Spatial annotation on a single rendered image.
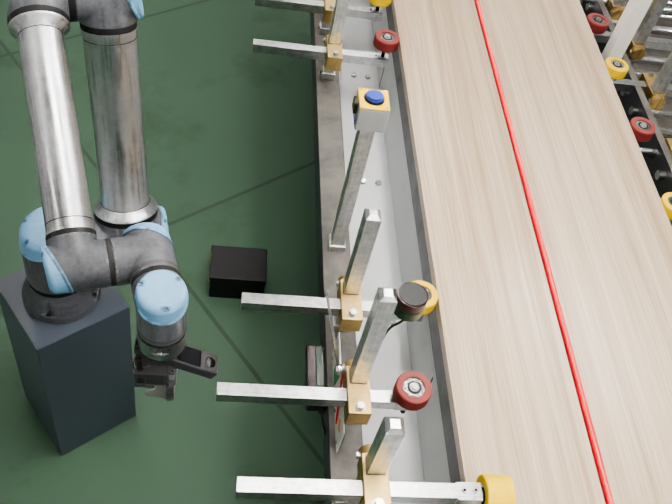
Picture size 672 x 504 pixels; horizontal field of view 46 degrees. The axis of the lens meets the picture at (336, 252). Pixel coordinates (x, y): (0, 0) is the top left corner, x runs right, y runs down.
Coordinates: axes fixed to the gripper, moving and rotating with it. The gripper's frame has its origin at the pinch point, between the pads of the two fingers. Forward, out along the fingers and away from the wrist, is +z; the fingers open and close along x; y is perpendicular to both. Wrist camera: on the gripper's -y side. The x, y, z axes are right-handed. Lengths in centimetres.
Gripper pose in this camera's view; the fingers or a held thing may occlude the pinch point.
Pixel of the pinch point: (172, 394)
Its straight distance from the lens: 172.1
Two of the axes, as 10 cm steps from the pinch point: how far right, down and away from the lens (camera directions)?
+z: -1.7, 6.3, 7.6
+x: 0.4, 7.7, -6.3
